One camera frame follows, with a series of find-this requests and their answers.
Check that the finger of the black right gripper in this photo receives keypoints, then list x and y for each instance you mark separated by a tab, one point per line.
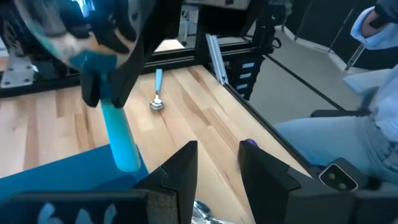
90	91
130	71

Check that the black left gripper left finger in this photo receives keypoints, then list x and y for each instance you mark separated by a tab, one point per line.
174	186

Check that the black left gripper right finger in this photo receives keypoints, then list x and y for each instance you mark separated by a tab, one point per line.
270	193

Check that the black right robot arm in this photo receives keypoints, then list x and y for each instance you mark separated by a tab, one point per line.
9	31

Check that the person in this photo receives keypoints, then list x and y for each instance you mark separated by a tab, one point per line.
326	140

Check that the silver aluminium extrusion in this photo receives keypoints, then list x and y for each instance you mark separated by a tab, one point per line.
216	59

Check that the dark blue plastic tray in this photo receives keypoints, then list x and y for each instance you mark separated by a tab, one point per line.
62	174

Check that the black unit with white labels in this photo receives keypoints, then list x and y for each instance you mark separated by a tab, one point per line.
245	77

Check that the person's hand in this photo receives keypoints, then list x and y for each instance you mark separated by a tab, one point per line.
369	25

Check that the black aluminium rig frame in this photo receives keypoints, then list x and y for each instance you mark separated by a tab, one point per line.
174	59

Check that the table-level camera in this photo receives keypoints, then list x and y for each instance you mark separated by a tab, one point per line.
339	177

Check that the silver metal bracket plate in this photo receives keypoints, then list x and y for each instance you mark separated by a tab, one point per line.
17	73

